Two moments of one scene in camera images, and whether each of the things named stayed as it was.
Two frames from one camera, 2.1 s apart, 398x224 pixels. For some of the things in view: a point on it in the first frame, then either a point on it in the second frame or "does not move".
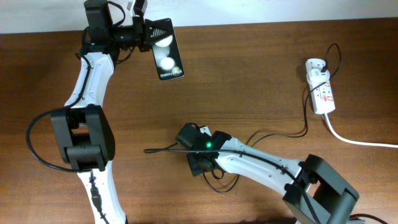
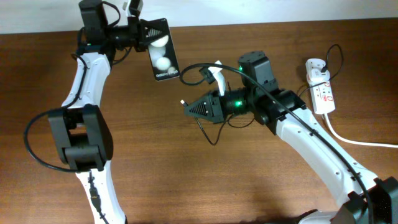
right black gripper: [196, 168] -> [215, 107]
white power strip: [323, 96] does not move
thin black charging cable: [305, 117] -> [231, 124]
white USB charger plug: [316, 76] does not move
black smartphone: [167, 59] does not move
